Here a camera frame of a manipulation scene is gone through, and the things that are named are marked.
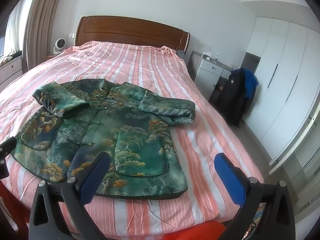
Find green patterned jacket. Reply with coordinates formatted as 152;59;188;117
11;78;196;200

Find beige curtain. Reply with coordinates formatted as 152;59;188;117
22;0;65;74

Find white door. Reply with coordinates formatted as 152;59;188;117
269;100;320;175

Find wooden headboard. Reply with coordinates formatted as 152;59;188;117
75;16;190;55

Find orange red cloth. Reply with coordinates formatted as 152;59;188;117
150;219;227;240

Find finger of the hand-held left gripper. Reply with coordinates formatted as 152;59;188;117
0;137;17;179

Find dark window seat cushion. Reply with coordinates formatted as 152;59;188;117
0;51;23;67

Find white bedside desk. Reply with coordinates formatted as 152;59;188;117
189;50;234;98

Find white wardrobe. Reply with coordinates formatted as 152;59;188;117
244;16;320;160

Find white window seat drawers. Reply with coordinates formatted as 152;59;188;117
0;59;24;85

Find small white fan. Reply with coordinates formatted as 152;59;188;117
54;38;66;55

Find bright window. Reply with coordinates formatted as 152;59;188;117
4;0;33;55

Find bed with pink striped sheet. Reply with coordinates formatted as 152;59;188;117
0;41;265;237

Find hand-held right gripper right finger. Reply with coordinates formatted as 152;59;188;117
214;152;297;240

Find blue garment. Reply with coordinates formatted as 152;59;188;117
244;69;259;99

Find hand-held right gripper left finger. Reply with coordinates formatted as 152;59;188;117
29;152;111;240

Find black jacket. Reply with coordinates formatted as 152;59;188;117
220;68;255;128

